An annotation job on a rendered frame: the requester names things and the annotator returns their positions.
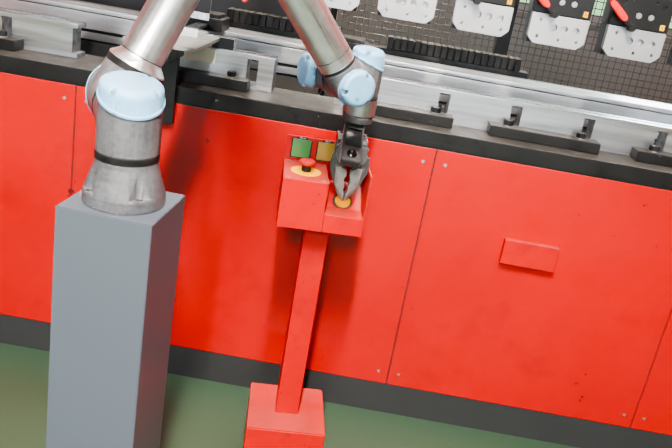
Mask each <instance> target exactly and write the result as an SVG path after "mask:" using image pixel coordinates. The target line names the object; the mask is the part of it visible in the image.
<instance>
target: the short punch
mask: <svg viewBox="0 0 672 448"><path fill-rule="evenodd" d="M211 3H212V0H200V1H199V3H198V4H197V6H196V8H195V10H194V11H193V13H192V15H191V17H190V18H195V19H201V20H207V21H209V15H210V12H211Z"/></svg>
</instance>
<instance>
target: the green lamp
mask: <svg viewBox="0 0 672 448"><path fill-rule="evenodd" d="M311 143H312V141H309V140H302V139H295V138H293V145H292V151H291V156H295V157H302V158H309V155H310V149H311Z"/></svg>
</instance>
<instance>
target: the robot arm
mask: <svg viewBox="0 0 672 448"><path fill-rule="evenodd" d="M199 1H200V0H146V2H145V4H144V6H143V8H142V9H141V11H140V13H139V15H138V17H137V18H136V20H135V22H134V24H133V26H132V27H131V29H130V31H129V33H128V35H127V36H126V38H125V40H124V42H123V44H122V45H120V46H118V47H114V48H110V50H109V52H108V53H107V55H106V57H105V59H104V60H103V62H102V64H101V65H100V66H98V67H97V68H96V69H95V70H94V71H93V72H92V73H91V74H90V76H89V78H88V80H87V83H86V87H85V97H86V102H87V105H88V107H89V109H90V111H91V112H92V114H93V116H94V118H95V121H96V127H95V145H94V159H93V162H92V165H91V167H90V169H89V172H88V174H87V177H86V179H85V181H84V184H83V186H82V202H83V203H84V204H85V205H86V206H88V207H90V208H92V209H94V210H97V211H100V212H104V213H109V214H115V215H144V214H149V213H153V212H156V211H158V210H160V209H162V208H163V207H164V205H165V198H166V191H165V187H164V183H163V179H162V175H161V171H160V167H159V158H160V147H161V135H162V124H163V112H164V108H165V103H166V100H165V90H164V87H163V85H162V82H163V81H164V76H163V73H162V66H163V65H164V63H165V61H166V59H167V57H168V56H169V54H170V52H171V50H172V49H173V47H174V45H175V43H176V42H177V40H178V38H179V36H180V34H181V33H182V31H183V29H184V27H185V26H186V24H187V22H188V20H189V19H190V17H191V15H192V13H193V11H194V10H195V8H196V6H197V4H198V3H199ZM278 1H279V3H280V5H281V6H282V8H283V10H284V11H285V13H286V15H287V17H288V18H289V20H290V22H291V23H292V25H293V27H294V28H295V30H296V32H297V33H298V35H299V37H300V39H301V40H302V42H303V44H304V45H305V47H306V49H307V50H308V52H309V53H304V54H302V55H301V57H300V58H299V61H298V65H297V78H298V81H299V83H300V85H301V86H302V87H307V88H312V89H314V88H320V89H322V90H323V91H325V92H327V93H328V94H330V95H332V96H334V97H335V98H337V99H338V100H340V102H342V103H343V113H342V119H344V120H345V121H346V122H345V124H344V128H343V131H339V130H338V131H337V136H336V142H335V148H334V152H332V153H333V155H332V158H331V160H330V170H331V174H332V178H333V182H334V186H335V189H336V193H337V195H338V197H339V198H340V200H343V201H345V200H346V199H348V198H349V197H350V196H351V195H352V194H353V193H354V192H355V190H356V189H357V188H358V186H359V185H360V184H361V182H362V181H363V180H364V178H365V177H366V175H367V173H368V170H369V161H370V157H367V152H369V149H368V148H367V147H368V139H367V135H366V134H364V129H365V125H369V124H372V121H373V116H375V111H376V106H377V102H378V94H379V89H380V84H381V79H382V74H383V72H384V64H385V53H384V52H383V51H382V50H381V49H379V48H376V47H372V46H367V45H357V46H355V47H354V48H353V52H352V51H351V49H350V47H349V45H348V43H347V41H346V40H345V38H344V36H343V34H342V32H341V31H340V29H339V27H338V25H337V23H336V21H335V20H334V18H333V16H332V14H331V12H330V10H329V9H328V7H327V5H326V3H325V1H324V0H278ZM344 166H348V167H353V168H352V169H350V172H349V176H350V180H349V182H348V183H347V189H346V191H343V188H344V182H343V181H344V178H345V177H346V174H347V170H346V168H345V167H344Z"/></svg>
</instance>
